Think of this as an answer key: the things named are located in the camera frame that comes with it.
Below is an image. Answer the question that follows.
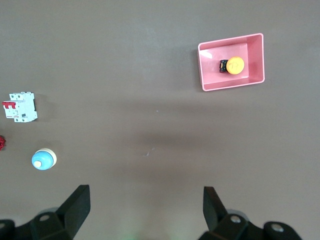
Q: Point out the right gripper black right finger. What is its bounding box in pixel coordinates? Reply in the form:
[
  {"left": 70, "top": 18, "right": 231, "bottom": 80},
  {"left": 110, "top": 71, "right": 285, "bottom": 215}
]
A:
[{"left": 198, "top": 186, "right": 303, "bottom": 240}]

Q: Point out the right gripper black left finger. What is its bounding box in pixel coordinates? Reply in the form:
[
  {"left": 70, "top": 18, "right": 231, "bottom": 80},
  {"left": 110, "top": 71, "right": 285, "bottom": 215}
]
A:
[{"left": 0, "top": 184, "right": 91, "bottom": 240}]

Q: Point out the yellow push button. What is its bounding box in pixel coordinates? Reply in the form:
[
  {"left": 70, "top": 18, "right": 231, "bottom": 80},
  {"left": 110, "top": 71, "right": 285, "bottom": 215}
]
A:
[{"left": 218, "top": 56, "right": 245, "bottom": 76}]

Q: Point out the blue dome bell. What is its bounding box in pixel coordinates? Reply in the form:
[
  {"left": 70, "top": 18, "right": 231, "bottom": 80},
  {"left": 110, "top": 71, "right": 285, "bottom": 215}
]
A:
[{"left": 31, "top": 147, "right": 58, "bottom": 172}]

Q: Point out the pink plastic bin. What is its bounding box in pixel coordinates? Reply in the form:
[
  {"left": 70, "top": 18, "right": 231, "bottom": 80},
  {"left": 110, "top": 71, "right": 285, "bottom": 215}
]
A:
[{"left": 197, "top": 32, "right": 266, "bottom": 92}]

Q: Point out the white circuit breaker red switch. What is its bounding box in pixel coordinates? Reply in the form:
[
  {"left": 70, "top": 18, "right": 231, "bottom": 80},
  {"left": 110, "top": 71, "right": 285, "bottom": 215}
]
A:
[{"left": 1, "top": 91, "right": 39, "bottom": 124}]

